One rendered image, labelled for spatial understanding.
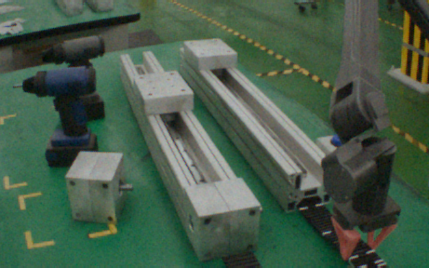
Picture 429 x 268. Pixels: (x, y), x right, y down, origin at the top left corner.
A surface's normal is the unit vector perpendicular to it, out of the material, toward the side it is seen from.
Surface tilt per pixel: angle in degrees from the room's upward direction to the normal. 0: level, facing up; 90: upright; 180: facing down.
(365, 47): 47
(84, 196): 90
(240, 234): 90
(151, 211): 0
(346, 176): 90
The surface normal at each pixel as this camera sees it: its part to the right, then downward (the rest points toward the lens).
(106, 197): -0.07, 0.43
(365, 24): 0.43, -0.36
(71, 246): 0.00, -0.90
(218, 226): 0.29, 0.42
